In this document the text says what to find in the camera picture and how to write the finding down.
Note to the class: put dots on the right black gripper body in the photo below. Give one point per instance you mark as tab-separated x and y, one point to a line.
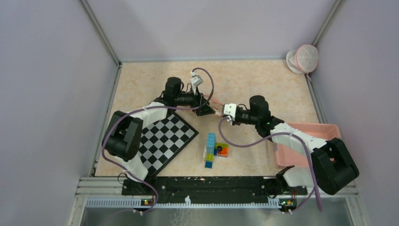
245	117

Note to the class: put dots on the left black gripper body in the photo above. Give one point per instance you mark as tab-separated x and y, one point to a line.
187	99

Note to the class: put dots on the white pink mesh laundry bag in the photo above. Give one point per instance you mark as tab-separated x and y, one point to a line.
303	60

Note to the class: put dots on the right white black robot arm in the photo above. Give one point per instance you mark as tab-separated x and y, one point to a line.
330	164

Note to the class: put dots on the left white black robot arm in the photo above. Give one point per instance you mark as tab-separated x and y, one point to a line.
123	134

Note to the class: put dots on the colourful toy block stack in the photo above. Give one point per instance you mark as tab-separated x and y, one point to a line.
214	149

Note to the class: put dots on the black white checkerboard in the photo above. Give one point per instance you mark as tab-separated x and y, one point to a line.
163	140

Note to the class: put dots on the pink plastic basket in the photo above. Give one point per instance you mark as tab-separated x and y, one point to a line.
288	157

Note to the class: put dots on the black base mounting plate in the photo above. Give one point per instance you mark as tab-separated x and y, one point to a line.
210	190

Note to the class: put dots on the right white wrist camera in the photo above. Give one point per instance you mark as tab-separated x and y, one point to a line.
229	110

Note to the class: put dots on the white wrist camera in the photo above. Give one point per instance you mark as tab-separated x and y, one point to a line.
229	110
195	81

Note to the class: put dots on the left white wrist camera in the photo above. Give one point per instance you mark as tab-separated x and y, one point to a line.
195	81

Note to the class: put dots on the aluminium frame rail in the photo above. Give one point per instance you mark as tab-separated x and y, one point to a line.
106	192

